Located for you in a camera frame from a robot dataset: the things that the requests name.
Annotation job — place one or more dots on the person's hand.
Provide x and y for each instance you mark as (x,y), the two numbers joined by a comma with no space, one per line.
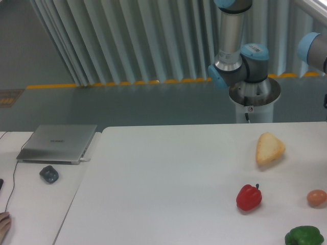
(5,224)

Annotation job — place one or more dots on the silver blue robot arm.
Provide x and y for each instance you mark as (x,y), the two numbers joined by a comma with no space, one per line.
(230,38)

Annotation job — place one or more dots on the red bell pepper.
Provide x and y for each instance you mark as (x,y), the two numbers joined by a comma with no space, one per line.
(249,197)

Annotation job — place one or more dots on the green bell pepper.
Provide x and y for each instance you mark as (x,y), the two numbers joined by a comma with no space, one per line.
(304,235)

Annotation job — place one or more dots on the black device at edge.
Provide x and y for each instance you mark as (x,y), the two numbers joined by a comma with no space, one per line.
(1,183)

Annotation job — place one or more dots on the small dark grey tray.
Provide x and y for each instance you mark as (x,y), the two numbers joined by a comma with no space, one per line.
(49,174)

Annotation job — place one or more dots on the silver Huawei laptop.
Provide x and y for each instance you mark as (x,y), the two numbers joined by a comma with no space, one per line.
(62,144)

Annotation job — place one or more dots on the white folded partition screen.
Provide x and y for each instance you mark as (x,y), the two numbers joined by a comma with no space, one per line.
(157,41)

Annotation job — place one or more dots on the yellow bread wedge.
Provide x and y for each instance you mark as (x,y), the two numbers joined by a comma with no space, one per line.
(268,149)

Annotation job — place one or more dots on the brown egg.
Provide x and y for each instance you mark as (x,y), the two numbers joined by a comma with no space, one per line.
(316,197)

